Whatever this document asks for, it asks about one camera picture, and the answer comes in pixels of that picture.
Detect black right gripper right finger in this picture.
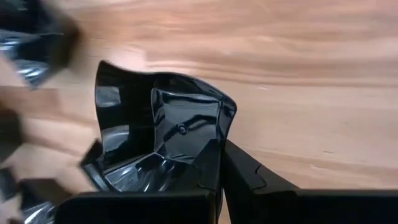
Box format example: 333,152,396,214
221,139,398,224

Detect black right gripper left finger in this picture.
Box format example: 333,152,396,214
55,139,222,224

